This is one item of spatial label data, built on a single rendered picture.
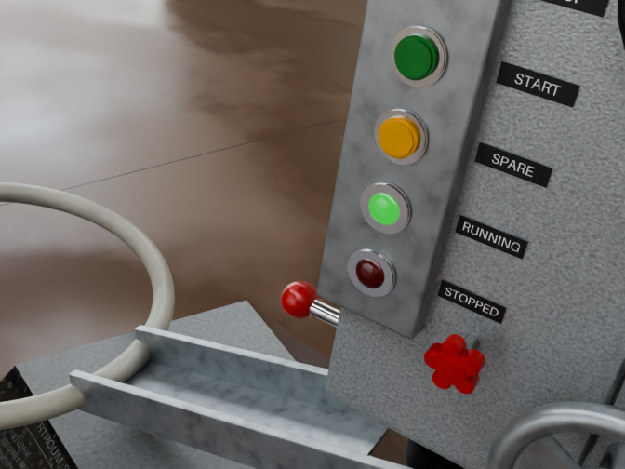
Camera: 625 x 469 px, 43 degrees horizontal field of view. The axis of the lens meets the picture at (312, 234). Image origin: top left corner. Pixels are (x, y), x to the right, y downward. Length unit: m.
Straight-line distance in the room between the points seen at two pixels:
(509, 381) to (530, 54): 0.22
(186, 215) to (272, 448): 2.39
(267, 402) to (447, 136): 0.51
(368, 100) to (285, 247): 2.52
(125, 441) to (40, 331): 1.56
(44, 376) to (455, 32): 0.79
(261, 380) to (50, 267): 1.96
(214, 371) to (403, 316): 0.46
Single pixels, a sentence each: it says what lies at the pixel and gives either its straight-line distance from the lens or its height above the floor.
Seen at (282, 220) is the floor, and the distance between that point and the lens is 3.17.
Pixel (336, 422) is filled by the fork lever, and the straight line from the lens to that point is 0.87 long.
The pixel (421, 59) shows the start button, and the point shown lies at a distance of 0.47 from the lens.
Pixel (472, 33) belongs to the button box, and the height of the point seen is 1.49.
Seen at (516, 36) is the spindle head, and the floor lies 1.49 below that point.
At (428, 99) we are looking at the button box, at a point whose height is 1.44.
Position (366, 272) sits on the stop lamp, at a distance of 0.54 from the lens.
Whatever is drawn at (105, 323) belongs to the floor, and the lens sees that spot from 2.58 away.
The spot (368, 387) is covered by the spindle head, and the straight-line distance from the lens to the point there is 0.62.
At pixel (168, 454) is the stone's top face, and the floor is 0.87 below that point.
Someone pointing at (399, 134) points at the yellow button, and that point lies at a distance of 0.49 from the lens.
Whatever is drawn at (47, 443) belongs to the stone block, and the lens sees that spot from 1.04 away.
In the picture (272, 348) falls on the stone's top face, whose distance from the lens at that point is 1.16.
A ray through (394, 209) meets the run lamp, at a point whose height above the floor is 1.37.
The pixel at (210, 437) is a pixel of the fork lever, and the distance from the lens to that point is 0.85.
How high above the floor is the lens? 1.61
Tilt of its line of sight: 31 degrees down
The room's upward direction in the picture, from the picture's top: 9 degrees clockwise
